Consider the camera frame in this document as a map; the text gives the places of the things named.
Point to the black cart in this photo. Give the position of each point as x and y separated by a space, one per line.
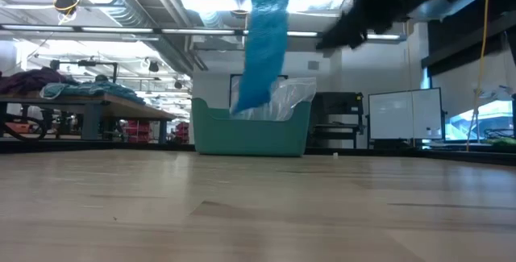
334 105

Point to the teal cloth pile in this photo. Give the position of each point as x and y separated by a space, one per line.
92 89

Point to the green plastic bin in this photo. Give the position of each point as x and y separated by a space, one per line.
250 137

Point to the purple clothes pile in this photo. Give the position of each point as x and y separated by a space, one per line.
28 80

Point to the black ceiling device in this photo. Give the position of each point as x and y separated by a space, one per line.
66 3

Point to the black round wheel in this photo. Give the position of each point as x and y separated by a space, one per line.
40 126

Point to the clear plastic zip bag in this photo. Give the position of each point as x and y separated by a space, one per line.
298 96

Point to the black ceiling spotlight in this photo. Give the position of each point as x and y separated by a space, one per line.
153 66

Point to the blue elastic bandage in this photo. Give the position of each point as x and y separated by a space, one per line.
264 52

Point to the whiteboard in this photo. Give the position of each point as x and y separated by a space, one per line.
403 113

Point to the green cloth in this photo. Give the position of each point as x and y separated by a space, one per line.
500 141

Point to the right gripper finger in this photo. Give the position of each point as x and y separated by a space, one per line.
354 32

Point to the black wall beam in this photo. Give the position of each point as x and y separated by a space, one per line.
463 44

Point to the wooden workbench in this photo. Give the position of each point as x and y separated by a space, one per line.
121 111

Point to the black overhead rig frame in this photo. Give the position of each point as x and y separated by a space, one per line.
55 64

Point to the black table frame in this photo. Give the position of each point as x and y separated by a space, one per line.
80 146

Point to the red storage bin stack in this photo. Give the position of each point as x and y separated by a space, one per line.
137 131
182 133

